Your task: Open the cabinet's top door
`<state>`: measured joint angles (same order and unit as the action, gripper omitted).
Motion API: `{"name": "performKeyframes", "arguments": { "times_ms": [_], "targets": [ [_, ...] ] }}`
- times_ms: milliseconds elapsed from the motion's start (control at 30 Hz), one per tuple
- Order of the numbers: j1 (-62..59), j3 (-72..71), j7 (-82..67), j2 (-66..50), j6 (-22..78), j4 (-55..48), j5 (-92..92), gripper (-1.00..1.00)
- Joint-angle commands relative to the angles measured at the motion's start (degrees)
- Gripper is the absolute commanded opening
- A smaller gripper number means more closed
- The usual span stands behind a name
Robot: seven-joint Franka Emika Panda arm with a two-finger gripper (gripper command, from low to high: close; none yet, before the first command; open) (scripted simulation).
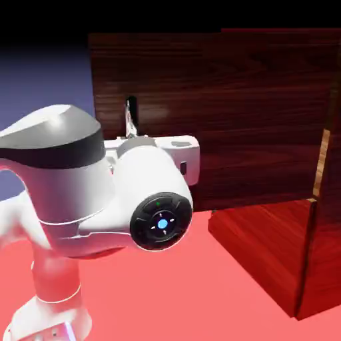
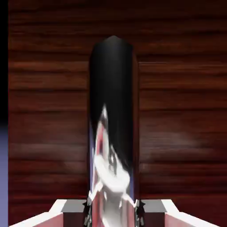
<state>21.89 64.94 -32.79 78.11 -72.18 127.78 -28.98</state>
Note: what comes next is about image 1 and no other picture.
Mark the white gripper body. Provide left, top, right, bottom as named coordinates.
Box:
left=103, top=135, right=201, bottom=187

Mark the curved metal door handle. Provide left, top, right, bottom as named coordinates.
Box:
left=125, top=95, right=140, bottom=139

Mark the large dark wood cabinet door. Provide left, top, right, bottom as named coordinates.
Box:
left=88, top=33, right=333, bottom=212

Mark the small dark wood cabinet door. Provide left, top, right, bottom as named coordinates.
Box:
left=207, top=198, right=318, bottom=318

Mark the dark wood cabinet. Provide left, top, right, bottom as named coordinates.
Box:
left=88, top=27, right=341, bottom=321

